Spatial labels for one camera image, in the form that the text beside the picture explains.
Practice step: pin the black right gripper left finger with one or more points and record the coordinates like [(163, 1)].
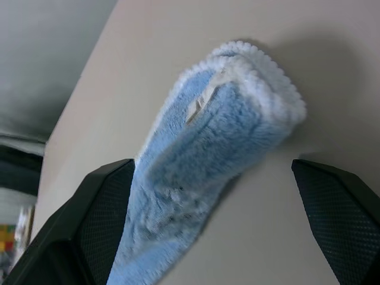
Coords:
[(74, 219)]

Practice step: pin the multicoloured block object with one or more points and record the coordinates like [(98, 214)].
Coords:
[(6, 242)]

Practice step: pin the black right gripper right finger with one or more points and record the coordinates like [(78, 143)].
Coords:
[(341, 213)]

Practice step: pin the light blue fluffy towel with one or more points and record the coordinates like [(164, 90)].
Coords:
[(207, 148)]

